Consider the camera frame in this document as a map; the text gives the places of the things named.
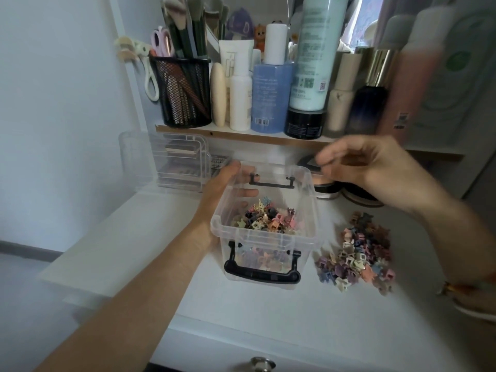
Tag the person's right hand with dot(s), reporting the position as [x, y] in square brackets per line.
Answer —
[387, 170]

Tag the person's left hand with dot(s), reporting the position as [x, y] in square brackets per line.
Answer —
[215, 197]

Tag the person's left thumb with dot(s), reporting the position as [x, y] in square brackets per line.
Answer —
[246, 192]

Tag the person's right fingers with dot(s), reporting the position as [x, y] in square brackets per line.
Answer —
[337, 160]

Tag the person's left forearm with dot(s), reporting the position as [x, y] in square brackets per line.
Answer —
[147, 302]

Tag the person's right forearm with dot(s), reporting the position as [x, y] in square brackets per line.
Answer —
[461, 244]

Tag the round black and white jar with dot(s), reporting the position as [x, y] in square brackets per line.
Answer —
[323, 187]

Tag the heap of clips inside box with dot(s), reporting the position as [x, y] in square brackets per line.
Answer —
[267, 220]

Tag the round dark compact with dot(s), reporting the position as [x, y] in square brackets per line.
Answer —
[358, 197]

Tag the wooden shelf board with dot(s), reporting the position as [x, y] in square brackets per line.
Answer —
[240, 135]

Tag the dark blue bottle gold cap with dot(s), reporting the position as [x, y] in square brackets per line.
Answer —
[368, 108]

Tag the beige slim bottle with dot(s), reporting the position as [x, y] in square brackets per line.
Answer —
[343, 96]

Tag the eyeshadow palette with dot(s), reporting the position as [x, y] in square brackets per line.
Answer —
[182, 147]

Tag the clear acrylic organizer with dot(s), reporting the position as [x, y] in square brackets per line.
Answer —
[166, 162]

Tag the blue bottle with white cap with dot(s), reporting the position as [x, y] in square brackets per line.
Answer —
[271, 96]

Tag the small white bottle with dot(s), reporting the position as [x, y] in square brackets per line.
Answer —
[241, 100]

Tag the loose pile of hair clips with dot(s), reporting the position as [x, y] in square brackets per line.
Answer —
[358, 253]

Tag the beige oval bottle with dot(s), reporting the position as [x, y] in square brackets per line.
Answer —
[218, 94]

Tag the pink bottle with grey cap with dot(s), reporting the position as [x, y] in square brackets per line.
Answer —
[410, 81]

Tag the mint tube with black cap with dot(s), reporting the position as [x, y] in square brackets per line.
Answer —
[316, 54]

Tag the black mesh holder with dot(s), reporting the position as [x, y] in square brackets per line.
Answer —
[182, 92]

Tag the white squeeze tube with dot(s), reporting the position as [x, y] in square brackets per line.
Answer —
[228, 54]

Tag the orange animal figurine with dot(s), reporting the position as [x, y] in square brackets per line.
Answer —
[260, 36]

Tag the white tube with green print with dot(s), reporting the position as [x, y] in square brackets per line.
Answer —
[461, 73]

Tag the white drawer front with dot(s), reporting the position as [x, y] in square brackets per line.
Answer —
[232, 350]

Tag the white and beige hanging tool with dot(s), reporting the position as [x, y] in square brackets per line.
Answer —
[145, 60]

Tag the purple mushroom figurine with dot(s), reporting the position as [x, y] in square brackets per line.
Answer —
[239, 23]

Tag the pink scissors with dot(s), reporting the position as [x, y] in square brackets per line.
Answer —
[161, 42]

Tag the silver drawer knob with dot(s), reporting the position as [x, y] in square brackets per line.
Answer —
[262, 364]

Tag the bunch of green makeup brushes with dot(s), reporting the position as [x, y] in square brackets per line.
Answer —
[186, 27]

